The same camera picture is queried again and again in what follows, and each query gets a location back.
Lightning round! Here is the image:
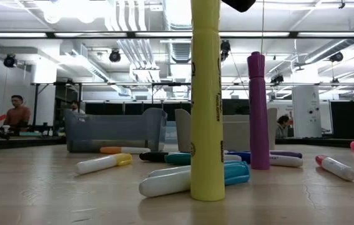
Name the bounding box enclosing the orange cap white marker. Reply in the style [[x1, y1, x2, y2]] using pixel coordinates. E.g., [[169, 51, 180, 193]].
[[99, 146, 152, 155]]

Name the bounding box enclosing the yellow Sharpie highlighter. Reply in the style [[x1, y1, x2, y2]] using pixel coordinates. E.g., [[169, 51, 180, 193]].
[[190, 0, 227, 203]]

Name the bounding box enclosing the thin hanging cable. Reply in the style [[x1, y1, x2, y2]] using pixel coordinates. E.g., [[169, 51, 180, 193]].
[[260, 0, 265, 98]]

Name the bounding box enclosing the green cap white marker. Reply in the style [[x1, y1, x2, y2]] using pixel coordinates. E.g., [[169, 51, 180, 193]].
[[164, 152, 243, 167]]

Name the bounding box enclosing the black ceiling spotlight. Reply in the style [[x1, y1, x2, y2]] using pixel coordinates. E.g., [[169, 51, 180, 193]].
[[220, 39, 232, 62], [108, 49, 122, 64], [329, 51, 345, 63], [2, 53, 17, 69], [270, 73, 285, 86]]

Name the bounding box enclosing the black cap white marker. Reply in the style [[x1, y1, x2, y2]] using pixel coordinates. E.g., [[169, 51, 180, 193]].
[[139, 151, 170, 163]]

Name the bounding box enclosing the white round pillar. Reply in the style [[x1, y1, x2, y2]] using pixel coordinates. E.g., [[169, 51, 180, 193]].
[[291, 84, 333, 139]]

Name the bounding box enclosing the light blue cap white marker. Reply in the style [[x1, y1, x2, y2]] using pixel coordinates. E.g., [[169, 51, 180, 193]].
[[147, 160, 246, 179], [139, 161, 252, 198]]

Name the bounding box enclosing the pale plastic bin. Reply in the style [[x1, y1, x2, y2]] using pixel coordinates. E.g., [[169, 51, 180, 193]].
[[174, 107, 278, 154]]

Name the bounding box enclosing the dark grey plastic bin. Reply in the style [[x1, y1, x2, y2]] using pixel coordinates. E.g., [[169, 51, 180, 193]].
[[63, 107, 169, 154]]

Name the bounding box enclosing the violet highlighter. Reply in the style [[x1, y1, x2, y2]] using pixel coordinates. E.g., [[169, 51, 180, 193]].
[[247, 51, 271, 171]]

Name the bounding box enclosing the purple cap white marker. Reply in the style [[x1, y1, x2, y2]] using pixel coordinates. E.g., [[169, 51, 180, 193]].
[[269, 150, 303, 159]]

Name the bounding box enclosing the black screen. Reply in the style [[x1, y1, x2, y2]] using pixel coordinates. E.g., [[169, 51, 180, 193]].
[[225, 98, 248, 116]]

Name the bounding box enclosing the person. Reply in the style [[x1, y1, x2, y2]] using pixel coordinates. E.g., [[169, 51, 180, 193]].
[[2, 94, 32, 129], [69, 99, 86, 115], [275, 114, 290, 140]]

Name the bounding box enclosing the dark blue cap white marker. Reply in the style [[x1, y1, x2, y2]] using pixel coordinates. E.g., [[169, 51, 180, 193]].
[[225, 151, 304, 169]]

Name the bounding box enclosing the yellow cap white marker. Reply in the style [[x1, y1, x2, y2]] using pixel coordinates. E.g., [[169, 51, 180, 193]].
[[76, 152, 134, 176]]

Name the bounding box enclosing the red cap white marker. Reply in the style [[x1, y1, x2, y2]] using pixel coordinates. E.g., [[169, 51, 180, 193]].
[[315, 154, 354, 182]]

